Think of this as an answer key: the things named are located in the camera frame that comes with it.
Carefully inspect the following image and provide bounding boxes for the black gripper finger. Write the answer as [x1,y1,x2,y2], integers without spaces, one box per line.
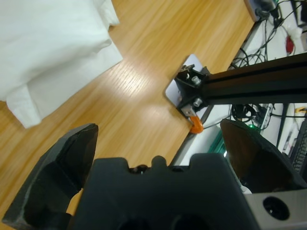
[220,119,307,194]
[1,123,99,230]

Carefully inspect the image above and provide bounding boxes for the white t-shirt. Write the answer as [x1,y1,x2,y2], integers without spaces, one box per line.
[0,0,123,129]

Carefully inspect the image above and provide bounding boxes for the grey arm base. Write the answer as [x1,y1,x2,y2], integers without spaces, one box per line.
[244,0,276,22]

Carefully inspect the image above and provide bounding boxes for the black keyboard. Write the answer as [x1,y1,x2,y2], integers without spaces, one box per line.
[289,124,307,177]

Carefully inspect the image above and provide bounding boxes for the black desk leg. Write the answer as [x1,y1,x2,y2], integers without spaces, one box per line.
[275,103,290,149]

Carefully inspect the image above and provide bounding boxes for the white power strip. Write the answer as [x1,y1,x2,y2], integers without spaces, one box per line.
[253,103,274,131]

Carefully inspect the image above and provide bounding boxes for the green striped panel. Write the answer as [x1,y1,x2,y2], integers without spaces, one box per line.
[208,128,227,154]

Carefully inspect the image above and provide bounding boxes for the red object on floor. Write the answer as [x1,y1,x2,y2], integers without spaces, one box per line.
[286,35,295,55]

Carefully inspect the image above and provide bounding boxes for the orange and black cables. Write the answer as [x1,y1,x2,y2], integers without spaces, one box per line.
[189,115,204,134]

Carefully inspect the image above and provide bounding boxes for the black cable bundle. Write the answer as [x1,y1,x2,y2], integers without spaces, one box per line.
[229,0,297,70]

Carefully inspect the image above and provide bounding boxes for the black base cable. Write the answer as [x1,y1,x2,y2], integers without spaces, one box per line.
[254,7,273,19]

